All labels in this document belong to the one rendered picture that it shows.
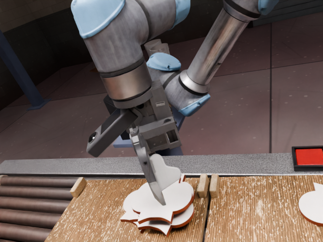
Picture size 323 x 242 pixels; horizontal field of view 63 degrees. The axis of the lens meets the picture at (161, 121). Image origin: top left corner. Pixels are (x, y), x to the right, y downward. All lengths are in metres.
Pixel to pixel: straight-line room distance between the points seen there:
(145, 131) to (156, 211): 0.21
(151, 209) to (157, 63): 0.52
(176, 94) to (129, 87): 0.53
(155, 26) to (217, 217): 0.42
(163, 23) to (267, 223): 0.43
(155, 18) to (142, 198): 0.39
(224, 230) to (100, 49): 0.43
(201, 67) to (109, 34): 0.51
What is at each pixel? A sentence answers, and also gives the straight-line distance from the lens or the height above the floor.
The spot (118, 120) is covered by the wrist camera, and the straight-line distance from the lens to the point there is 0.44.
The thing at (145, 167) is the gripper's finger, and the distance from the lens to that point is 0.44.
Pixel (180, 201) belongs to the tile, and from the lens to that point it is 0.58.
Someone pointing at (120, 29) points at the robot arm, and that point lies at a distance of 0.38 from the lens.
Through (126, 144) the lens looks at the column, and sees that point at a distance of 1.08.
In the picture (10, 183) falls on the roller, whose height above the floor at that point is 0.91.
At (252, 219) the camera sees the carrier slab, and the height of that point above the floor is 0.94.
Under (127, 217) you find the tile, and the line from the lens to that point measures 0.69.
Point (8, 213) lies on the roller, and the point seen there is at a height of 0.92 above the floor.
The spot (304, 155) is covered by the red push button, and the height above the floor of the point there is 0.93.
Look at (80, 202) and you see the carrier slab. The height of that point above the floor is 0.94.
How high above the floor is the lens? 1.43
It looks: 30 degrees down
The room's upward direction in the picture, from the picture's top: 20 degrees counter-clockwise
